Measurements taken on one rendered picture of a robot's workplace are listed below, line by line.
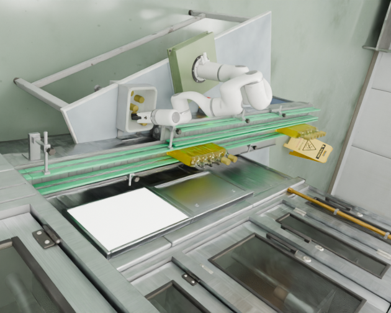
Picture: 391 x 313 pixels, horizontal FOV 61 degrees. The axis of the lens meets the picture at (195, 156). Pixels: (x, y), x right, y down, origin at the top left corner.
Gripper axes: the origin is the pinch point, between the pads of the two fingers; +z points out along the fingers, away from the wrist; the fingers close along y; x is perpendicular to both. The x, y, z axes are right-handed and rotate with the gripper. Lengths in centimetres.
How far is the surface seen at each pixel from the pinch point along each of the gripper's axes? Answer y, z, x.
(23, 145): -34, 68, -15
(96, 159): -29.5, -7.2, -16.0
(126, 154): -14.1, -8.0, -16.6
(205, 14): 105, 44, 67
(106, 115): -14.7, 5.3, 1.6
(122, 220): -32, -28, -38
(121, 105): -8.8, -0.1, 6.2
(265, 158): 150, 20, -54
